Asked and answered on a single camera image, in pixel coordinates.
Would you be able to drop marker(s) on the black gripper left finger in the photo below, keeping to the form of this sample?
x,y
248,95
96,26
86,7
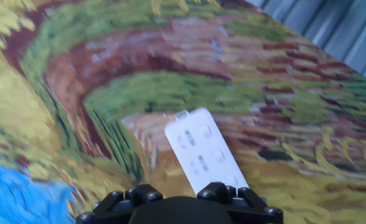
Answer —
x,y
117,208

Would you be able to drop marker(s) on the Van Gogh painting cloth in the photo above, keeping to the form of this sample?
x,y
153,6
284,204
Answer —
x,y
170,90

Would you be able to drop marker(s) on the white four-button power strip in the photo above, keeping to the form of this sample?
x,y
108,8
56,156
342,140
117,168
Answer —
x,y
201,149

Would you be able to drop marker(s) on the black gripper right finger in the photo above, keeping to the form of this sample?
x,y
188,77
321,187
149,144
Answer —
x,y
248,208

